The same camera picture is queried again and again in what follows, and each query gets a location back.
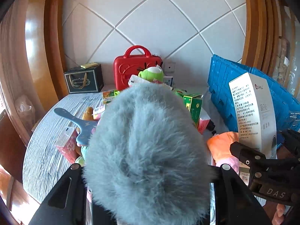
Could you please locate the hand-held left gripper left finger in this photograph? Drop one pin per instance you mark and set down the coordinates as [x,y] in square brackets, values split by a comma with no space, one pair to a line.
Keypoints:
[77,180]

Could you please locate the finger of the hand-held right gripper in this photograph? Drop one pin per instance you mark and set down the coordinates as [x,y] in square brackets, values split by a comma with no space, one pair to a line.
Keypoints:
[291,141]
[246,153]

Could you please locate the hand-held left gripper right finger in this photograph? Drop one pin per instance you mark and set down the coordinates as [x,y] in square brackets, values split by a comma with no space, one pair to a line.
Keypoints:
[228,182]

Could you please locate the pink pig plush orange dress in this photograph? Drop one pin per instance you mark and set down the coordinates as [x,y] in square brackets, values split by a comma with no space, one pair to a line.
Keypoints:
[221,145]

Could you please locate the tall white printed box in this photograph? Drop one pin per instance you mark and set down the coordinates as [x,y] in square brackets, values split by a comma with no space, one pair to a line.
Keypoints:
[253,112]

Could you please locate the fluffy grey-blue plush toy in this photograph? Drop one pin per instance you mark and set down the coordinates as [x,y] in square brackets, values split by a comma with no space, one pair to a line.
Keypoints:
[145,150]

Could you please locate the blue plastic crate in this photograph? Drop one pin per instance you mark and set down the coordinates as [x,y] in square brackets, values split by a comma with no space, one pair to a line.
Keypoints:
[225,79]

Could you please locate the person's right hand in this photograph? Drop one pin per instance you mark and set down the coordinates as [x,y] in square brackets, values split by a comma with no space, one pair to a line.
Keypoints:
[280,213]

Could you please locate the pastel plush toy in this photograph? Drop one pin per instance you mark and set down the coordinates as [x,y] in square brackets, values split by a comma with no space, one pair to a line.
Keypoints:
[82,155]

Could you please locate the pink tissue pack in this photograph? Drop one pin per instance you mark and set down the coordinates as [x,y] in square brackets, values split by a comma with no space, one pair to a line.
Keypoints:
[66,145]

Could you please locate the small black object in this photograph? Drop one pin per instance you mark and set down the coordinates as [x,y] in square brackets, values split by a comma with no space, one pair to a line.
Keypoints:
[211,126]

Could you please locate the blue hand mirror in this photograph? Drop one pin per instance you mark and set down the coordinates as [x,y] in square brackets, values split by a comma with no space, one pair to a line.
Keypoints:
[82,131]

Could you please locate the red white small box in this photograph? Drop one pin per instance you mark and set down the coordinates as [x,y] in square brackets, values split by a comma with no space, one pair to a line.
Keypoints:
[203,123]

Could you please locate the brown plush toy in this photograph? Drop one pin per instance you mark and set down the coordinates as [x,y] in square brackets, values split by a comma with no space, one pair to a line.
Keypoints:
[88,113]

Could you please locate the green carton box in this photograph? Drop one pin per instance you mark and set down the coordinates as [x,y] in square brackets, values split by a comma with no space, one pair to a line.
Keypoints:
[195,107]

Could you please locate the pink and white packet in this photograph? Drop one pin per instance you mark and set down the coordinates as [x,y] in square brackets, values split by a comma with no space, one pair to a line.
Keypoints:
[98,112]

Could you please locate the green and orange packet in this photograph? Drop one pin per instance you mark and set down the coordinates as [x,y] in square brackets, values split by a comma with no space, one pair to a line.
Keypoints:
[110,97]

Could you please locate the stacked cardboard boxes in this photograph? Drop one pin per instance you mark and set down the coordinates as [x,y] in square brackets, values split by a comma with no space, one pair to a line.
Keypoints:
[284,51]

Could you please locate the dark gift box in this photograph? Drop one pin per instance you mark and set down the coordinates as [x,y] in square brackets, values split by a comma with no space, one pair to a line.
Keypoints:
[82,84]

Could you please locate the small yellow packet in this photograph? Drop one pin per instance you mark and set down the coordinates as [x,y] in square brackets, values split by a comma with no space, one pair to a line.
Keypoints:
[89,65]

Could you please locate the white paper tag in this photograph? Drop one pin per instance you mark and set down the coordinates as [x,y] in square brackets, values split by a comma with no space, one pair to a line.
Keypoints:
[138,79]

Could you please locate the red toy suitcase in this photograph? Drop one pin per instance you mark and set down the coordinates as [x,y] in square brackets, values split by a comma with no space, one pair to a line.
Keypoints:
[126,70]

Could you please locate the green frog plush toy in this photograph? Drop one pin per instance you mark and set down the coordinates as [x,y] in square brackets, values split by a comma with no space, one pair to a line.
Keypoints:
[151,73]

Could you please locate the white wall socket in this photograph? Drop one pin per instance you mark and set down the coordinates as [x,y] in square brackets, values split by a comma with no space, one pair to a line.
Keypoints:
[170,67]

